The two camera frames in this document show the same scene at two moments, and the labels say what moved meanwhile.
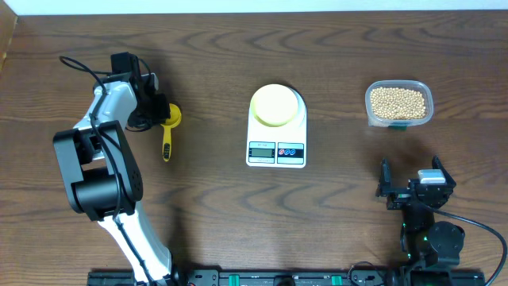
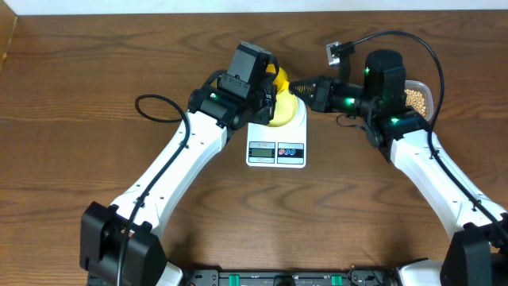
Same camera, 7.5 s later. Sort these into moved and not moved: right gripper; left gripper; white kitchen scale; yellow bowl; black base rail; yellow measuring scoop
Moved: left gripper; right gripper; yellow measuring scoop
Not moved: yellow bowl; black base rail; white kitchen scale
